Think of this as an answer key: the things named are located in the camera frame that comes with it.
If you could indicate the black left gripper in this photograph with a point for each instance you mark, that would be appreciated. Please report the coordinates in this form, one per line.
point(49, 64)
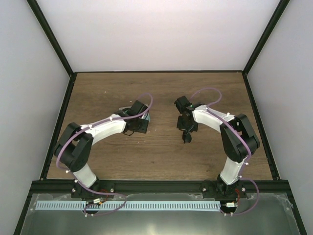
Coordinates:
point(144, 128)

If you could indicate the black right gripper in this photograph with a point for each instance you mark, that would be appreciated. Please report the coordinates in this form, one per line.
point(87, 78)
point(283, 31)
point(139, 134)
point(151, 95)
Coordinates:
point(180, 126)

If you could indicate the grey glasses case green lining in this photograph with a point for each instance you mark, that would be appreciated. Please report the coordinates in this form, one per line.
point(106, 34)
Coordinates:
point(146, 116)

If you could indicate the black sunglasses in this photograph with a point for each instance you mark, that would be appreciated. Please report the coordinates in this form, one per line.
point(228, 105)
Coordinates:
point(186, 136)

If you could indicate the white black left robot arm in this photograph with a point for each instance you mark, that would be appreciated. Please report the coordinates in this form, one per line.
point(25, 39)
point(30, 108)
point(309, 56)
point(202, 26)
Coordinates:
point(73, 147)

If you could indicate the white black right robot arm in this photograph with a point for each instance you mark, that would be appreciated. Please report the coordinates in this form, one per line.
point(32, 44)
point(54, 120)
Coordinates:
point(238, 137)

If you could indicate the shiny metal front sheet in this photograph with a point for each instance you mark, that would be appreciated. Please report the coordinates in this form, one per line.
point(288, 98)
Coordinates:
point(258, 214)

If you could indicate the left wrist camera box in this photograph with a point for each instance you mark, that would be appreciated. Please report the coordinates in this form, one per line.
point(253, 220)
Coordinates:
point(137, 108)

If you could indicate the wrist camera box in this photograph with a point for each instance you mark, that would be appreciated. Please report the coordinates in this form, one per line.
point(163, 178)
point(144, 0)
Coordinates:
point(182, 103)
point(137, 108)

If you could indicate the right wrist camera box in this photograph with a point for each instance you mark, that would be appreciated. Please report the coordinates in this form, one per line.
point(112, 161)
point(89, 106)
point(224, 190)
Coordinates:
point(182, 103)

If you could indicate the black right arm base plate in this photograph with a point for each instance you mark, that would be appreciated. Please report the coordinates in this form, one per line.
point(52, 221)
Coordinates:
point(219, 190)

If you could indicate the light blue slotted cable duct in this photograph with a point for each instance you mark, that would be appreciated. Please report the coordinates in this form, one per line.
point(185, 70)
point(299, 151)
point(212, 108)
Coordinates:
point(130, 206)

